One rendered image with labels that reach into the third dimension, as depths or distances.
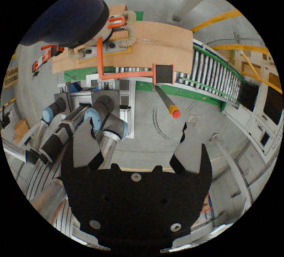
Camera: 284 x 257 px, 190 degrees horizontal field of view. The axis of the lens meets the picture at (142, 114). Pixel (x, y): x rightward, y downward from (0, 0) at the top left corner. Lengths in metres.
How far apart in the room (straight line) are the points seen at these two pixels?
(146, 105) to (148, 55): 1.23
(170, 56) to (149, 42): 0.18
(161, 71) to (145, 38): 0.42
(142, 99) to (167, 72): 1.39
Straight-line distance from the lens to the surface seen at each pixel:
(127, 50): 0.50
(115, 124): 0.50
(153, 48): 0.71
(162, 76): 0.36
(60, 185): 0.40
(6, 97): 9.88
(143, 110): 1.81
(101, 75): 0.40
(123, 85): 1.47
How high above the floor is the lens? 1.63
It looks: 62 degrees down
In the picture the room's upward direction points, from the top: 179 degrees clockwise
